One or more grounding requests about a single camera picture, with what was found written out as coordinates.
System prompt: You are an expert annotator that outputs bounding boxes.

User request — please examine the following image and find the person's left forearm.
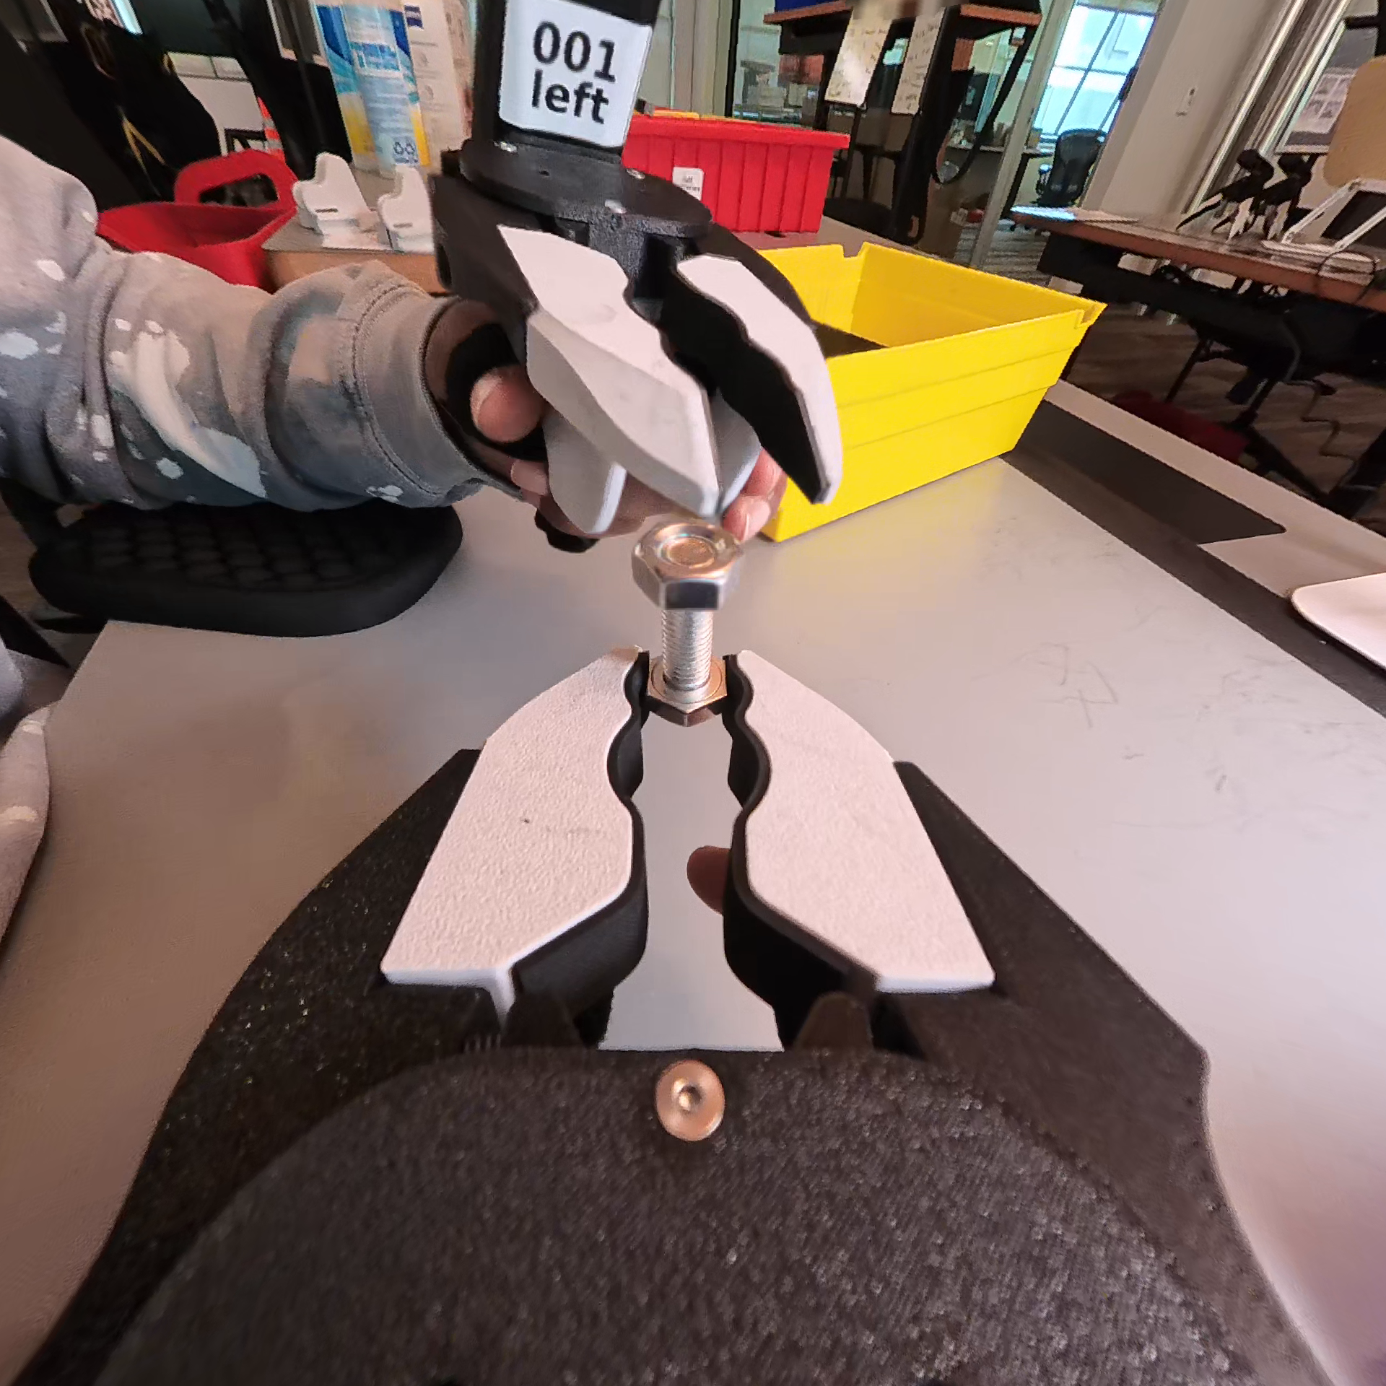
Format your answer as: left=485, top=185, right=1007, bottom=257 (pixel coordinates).
left=0, top=136, right=484, bottom=513

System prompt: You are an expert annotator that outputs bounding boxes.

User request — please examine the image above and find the white folding stand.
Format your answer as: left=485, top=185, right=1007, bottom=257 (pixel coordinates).
left=1262, top=177, right=1386, bottom=272

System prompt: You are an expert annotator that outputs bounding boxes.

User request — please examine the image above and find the white cardboard box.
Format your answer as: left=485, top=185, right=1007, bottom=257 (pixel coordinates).
left=406, top=0, right=481, bottom=167

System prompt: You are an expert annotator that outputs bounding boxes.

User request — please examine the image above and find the white plastic bracket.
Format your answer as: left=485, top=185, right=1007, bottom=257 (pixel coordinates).
left=377, top=165, right=438, bottom=253
left=293, top=151, right=382, bottom=246

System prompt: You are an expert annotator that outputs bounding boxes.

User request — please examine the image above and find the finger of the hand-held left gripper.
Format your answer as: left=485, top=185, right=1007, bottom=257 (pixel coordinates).
left=499, top=226, right=723, bottom=522
left=661, top=257, right=847, bottom=507

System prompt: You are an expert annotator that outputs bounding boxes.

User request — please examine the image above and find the silver hex nut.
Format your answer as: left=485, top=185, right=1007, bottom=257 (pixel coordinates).
left=630, top=520, right=748, bottom=612

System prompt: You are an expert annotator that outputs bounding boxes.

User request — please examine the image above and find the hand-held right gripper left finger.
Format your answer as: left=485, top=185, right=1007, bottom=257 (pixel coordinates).
left=382, top=644, right=653, bottom=1046

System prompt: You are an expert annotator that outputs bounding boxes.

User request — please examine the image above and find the red plastic basket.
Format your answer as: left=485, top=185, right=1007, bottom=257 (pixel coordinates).
left=95, top=150, right=301, bottom=290

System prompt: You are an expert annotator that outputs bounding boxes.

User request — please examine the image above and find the small wooden board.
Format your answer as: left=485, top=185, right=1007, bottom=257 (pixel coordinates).
left=1321, top=67, right=1386, bottom=188

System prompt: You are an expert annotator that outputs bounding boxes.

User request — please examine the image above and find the white document stand base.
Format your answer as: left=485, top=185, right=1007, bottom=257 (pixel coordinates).
left=1292, top=572, right=1386, bottom=676

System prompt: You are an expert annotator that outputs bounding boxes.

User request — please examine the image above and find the brown wooden desk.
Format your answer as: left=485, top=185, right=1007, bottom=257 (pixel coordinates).
left=1013, top=206, right=1386, bottom=494

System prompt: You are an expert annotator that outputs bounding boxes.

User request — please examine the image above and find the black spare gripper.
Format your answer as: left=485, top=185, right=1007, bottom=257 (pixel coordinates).
left=1179, top=148, right=1318, bottom=235

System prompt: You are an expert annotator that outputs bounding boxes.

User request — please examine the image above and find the yellow plastic bin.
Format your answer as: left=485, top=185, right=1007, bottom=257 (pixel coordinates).
left=758, top=241, right=1109, bottom=543

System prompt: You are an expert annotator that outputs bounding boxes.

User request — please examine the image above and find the blue white wipes canister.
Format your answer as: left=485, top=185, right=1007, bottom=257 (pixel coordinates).
left=313, top=0, right=426, bottom=176

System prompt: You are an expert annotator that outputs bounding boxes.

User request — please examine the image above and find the red ribbed storage bin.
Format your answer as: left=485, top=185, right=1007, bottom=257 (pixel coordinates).
left=623, top=109, right=853, bottom=235

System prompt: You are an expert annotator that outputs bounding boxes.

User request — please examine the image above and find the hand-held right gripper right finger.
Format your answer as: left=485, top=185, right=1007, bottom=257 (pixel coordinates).
left=723, top=650, right=996, bottom=1046

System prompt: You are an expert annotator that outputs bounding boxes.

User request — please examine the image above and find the person's left hand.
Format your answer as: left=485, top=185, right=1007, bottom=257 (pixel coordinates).
left=426, top=304, right=790, bottom=557

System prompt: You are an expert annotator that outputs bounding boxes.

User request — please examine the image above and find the person's patterned sweatshirt torso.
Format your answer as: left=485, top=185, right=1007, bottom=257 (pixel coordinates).
left=0, top=639, right=59, bottom=938

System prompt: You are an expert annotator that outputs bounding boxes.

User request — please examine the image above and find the silver hex bolt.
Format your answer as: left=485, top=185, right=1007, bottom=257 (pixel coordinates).
left=647, top=532, right=729, bottom=729

